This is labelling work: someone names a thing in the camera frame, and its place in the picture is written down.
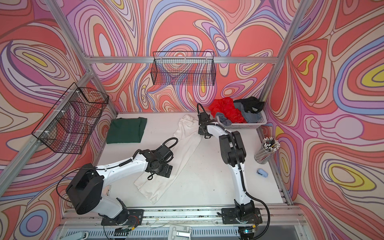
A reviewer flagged white printed t-shirt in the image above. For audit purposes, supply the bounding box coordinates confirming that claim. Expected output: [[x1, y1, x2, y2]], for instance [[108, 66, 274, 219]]
[[134, 115, 202, 204]]

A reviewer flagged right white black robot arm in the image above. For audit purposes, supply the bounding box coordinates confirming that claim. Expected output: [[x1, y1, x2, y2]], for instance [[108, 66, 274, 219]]
[[198, 112, 263, 226]]

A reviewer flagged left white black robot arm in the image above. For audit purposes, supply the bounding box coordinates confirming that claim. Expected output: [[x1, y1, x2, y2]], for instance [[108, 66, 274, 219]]
[[66, 146, 174, 225]]

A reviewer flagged red t-shirt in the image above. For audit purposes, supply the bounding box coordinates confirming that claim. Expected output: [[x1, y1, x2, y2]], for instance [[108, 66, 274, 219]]
[[209, 97, 246, 124]]

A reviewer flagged folded green t-shirt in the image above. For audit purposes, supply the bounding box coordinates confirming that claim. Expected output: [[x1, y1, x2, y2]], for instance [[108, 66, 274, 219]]
[[106, 117, 148, 144]]

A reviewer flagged grey t-shirt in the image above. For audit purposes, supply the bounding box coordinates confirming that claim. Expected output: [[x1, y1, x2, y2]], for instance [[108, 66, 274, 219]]
[[216, 103, 261, 126]]

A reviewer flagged black t-shirt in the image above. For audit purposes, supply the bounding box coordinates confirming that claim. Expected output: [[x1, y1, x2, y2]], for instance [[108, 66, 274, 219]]
[[234, 97, 265, 114]]

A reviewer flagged white plastic laundry basket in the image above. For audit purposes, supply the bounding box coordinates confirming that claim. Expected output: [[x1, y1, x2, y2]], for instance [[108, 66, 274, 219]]
[[216, 111, 267, 130]]

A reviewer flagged cup of pens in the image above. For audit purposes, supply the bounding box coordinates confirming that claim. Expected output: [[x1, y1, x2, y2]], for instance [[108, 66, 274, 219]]
[[254, 137, 281, 165]]

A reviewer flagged small blue object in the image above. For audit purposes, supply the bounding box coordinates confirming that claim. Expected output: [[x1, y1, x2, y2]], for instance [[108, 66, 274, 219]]
[[257, 169, 269, 178]]

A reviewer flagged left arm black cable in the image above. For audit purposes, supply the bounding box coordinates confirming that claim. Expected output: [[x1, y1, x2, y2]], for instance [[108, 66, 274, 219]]
[[55, 137, 179, 205]]

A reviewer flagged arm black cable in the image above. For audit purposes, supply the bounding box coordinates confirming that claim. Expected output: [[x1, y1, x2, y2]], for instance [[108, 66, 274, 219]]
[[196, 102, 271, 240], [55, 137, 179, 205]]

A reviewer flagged back black wire basket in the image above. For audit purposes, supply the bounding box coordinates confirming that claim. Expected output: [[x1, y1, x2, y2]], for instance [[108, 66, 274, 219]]
[[151, 51, 217, 86]]

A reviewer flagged black wire basket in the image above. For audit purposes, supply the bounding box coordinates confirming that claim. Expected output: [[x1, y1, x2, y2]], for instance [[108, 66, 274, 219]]
[[151, 51, 217, 86], [32, 83, 109, 155]]

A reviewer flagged white box on rail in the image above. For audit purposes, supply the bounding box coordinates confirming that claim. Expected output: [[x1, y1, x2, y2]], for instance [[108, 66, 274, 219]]
[[168, 225, 193, 240]]

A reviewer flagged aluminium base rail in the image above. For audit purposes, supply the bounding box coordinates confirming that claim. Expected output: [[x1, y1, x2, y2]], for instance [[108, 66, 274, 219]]
[[51, 205, 315, 240]]

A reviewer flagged left black wire basket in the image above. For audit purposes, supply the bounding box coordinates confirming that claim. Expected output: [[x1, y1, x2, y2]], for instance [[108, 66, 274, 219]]
[[32, 83, 109, 155]]

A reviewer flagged aluminium frame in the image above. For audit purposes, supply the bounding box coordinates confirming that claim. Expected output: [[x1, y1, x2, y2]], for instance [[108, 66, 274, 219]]
[[0, 0, 314, 199]]

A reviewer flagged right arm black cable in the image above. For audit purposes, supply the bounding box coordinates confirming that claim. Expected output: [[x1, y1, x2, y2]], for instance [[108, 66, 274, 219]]
[[196, 102, 271, 240]]

